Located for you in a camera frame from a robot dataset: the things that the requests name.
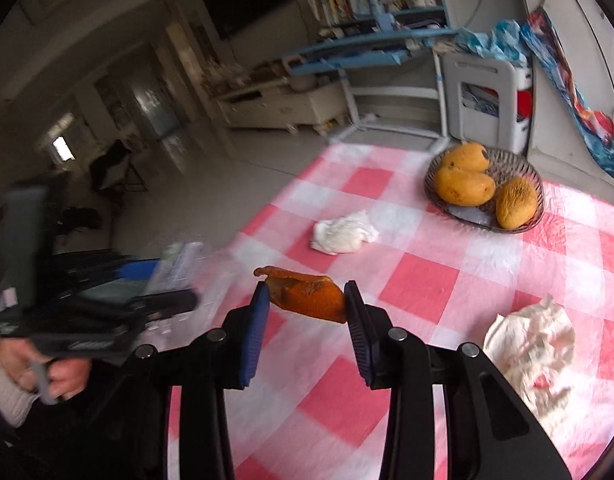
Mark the person's left forearm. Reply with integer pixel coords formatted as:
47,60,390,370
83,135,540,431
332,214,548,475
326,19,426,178
0,355,40,431

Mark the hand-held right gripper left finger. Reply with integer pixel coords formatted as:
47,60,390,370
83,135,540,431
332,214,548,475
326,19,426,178
132,280,272,480

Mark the blue study desk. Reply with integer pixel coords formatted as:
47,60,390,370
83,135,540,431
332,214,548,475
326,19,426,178
279,0,460,153

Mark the white jug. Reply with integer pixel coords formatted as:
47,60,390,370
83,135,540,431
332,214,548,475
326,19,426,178
282,56,318,92

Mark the cream television cabinet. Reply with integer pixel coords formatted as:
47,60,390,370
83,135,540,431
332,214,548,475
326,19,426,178
214,80,350,133

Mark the person's left hand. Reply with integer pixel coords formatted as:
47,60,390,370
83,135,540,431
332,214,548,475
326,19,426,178
0,339,88,402

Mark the colourful hanging bag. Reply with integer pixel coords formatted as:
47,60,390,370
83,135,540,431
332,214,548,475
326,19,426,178
519,7,614,181

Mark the white storage stool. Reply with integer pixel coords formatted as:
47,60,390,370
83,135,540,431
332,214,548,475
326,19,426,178
439,52,532,153

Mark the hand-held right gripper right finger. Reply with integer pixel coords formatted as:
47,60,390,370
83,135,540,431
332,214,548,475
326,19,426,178
343,282,572,480

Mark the stained white crumpled napkin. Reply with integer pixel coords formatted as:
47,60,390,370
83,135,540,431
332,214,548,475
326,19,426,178
483,295,576,441

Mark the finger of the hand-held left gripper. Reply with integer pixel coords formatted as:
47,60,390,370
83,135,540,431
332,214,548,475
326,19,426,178
61,258,161,289
131,288,200,322

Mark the clear plastic packet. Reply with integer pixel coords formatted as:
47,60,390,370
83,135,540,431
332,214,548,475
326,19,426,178
147,240,222,331

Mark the blue crumpled cloth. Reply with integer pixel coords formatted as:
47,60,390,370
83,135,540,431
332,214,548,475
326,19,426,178
457,19,530,63

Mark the small white tissue ball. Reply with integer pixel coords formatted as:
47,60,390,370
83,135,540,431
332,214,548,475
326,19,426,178
311,210,380,256

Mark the woven fruit basket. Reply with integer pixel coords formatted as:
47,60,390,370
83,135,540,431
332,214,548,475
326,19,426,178
424,145,545,233

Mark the orange peel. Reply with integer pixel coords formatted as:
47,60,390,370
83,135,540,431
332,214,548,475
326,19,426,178
253,265,346,324

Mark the rough-skinned yellow mango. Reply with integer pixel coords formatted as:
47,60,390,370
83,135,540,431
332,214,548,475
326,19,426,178
496,177,538,230

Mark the pink white checkered tablecloth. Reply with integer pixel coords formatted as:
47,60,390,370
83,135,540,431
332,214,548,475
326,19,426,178
167,142,614,480

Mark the row of books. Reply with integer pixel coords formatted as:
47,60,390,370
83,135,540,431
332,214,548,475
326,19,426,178
314,0,372,26

